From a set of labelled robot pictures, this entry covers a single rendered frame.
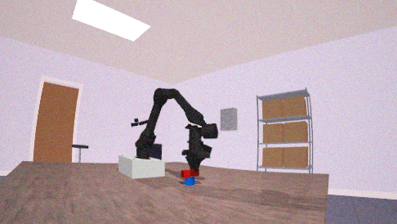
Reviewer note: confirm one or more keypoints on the blue cube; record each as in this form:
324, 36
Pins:
189, 181

